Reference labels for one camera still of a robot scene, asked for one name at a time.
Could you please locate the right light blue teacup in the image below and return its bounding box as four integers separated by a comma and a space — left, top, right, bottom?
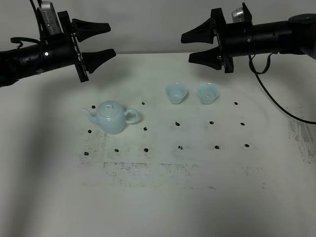
197, 83, 219, 105

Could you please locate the left light blue teacup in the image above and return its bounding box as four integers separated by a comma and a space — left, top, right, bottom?
165, 82, 188, 104

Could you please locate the light blue porcelain teapot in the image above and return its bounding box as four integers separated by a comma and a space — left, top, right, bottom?
81, 101, 140, 134

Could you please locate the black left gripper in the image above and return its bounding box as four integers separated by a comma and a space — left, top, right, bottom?
57, 11, 116, 82

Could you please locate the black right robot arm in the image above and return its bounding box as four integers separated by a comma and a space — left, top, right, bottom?
181, 4, 316, 73

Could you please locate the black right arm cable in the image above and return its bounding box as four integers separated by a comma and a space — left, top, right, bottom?
248, 51, 316, 124

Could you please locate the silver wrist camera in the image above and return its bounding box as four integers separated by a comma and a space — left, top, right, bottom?
38, 0, 62, 35
232, 2, 252, 23

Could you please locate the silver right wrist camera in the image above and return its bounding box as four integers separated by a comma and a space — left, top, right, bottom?
232, 2, 252, 23

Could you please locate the light blue teacup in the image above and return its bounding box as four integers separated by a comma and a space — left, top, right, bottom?
197, 83, 219, 105
165, 82, 188, 104

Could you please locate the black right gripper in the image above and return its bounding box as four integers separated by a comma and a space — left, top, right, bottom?
181, 8, 234, 73

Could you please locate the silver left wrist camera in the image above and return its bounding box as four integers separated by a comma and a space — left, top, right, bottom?
38, 0, 62, 35

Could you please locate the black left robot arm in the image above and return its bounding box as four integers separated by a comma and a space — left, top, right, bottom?
0, 11, 116, 86

